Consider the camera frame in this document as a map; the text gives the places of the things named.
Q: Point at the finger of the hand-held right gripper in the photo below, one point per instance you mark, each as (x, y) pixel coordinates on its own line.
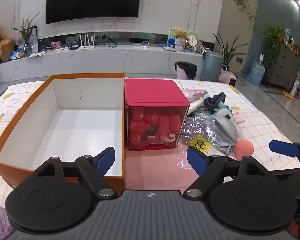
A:
(285, 174)
(283, 148)

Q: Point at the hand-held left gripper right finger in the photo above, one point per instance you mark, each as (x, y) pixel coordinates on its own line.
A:
(196, 158)

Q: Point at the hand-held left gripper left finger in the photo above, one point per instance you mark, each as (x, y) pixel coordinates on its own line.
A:
(106, 158)

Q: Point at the clear plastic bag yellow label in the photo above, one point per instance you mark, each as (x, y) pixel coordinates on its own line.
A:
(197, 130)

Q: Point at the orange cardboard box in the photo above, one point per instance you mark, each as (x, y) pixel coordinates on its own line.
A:
(85, 127)

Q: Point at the grey fabric pouch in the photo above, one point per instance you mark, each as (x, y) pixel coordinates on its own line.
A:
(225, 132)

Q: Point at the pink foam ball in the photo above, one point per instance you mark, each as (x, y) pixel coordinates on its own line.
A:
(244, 150)

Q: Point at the light pink soft cloth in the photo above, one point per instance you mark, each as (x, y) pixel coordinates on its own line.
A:
(239, 118)

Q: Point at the yellow floor toys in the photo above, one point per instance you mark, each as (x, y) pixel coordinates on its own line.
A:
(287, 95)

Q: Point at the dark blue cloth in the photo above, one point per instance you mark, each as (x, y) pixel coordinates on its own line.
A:
(215, 100)

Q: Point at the pink patterned cloth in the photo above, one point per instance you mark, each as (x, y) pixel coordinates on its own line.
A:
(193, 93)

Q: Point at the red lidded storage box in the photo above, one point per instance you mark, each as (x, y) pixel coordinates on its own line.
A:
(152, 92)

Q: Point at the blue water bottle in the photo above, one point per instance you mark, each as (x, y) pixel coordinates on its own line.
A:
(256, 72)

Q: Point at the grey cabinet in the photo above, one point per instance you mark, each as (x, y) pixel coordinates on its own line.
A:
(285, 67)

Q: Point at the pink stool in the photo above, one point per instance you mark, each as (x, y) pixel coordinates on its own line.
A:
(227, 76)

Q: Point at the pink trash bin black bag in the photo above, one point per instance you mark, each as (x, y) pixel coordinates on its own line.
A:
(186, 70)

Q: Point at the grey trash can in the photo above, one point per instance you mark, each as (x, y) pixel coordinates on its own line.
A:
(211, 66)

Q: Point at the white marble media console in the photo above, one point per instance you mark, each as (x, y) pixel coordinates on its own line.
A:
(110, 60)

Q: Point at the trailing green vine plant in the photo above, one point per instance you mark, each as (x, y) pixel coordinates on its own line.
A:
(272, 45)

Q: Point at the long leaf potted plant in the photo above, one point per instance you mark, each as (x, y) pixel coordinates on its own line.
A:
(227, 51)

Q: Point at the white router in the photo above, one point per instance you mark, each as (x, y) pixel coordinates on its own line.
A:
(87, 46)

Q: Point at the round white hand fan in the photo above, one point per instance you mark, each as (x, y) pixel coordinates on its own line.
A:
(192, 41)

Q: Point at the brown plush bear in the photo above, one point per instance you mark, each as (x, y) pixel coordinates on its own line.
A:
(181, 38)

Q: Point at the pink tissue box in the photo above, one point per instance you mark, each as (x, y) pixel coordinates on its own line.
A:
(55, 45)

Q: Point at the yellow paper sheets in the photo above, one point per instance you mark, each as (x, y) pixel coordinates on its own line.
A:
(36, 54)

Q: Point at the blue snack bag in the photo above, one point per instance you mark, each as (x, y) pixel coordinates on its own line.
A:
(17, 54)

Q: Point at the translucent plastic bag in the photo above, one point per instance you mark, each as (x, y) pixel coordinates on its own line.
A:
(31, 43)

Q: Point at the gold vase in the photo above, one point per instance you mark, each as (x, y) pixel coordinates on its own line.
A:
(6, 50)

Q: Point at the green leafy plant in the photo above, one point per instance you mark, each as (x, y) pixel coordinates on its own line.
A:
(26, 32)

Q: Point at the hanging green vine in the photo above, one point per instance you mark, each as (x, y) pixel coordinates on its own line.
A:
(242, 1)

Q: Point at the black television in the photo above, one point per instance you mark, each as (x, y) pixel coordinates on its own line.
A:
(92, 0)

